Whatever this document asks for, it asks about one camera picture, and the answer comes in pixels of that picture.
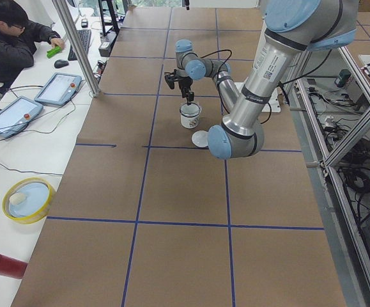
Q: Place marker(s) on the black working gripper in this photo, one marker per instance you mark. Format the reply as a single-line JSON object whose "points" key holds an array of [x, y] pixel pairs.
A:
{"points": [[184, 84]]}

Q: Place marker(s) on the white enamel mug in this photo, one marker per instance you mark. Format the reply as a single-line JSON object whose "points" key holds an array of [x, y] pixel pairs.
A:
{"points": [[189, 115]]}

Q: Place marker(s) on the white mug lid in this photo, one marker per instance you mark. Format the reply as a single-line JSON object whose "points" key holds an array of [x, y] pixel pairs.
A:
{"points": [[200, 139]]}

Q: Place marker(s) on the silver blue working robot arm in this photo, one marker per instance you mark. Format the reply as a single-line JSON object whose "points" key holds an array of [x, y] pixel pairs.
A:
{"points": [[191, 67]]}

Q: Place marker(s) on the far teach pendant tablet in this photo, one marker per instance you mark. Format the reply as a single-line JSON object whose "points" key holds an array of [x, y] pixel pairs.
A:
{"points": [[59, 89]]}

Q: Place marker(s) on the teach pendant tablet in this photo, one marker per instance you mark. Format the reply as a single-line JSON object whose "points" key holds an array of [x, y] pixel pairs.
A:
{"points": [[17, 115], [59, 89]]}

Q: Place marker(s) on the black computer mouse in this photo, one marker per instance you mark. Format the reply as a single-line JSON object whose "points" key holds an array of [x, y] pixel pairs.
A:
{"points": [[60, 63]]}

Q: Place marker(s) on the green handheld object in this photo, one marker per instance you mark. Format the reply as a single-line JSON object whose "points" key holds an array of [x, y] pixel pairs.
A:
{"points": [[54, 51]]}

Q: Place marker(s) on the near teach pendant tablet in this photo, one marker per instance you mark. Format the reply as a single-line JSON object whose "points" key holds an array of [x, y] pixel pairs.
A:
{"points": [[17, 115]]}

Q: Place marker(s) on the seated person in black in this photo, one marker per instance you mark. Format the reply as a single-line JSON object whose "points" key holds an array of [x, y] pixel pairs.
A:
{"points": [[18, 36]]}

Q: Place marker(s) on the yellow tape roll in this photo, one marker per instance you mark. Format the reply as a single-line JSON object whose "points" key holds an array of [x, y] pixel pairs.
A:
{"points": [[28, 201]]}

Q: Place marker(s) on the red cylinder bottle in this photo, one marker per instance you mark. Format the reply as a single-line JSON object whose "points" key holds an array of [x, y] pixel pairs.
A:
{"points": [[11, 267]]}

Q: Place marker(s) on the working arm camera mount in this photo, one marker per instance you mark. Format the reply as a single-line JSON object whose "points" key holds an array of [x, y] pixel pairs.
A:
{"points": [[171, 78]]}

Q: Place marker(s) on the aluminium frame post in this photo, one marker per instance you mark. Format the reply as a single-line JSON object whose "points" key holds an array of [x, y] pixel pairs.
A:
{"points": [[71, 32]]}

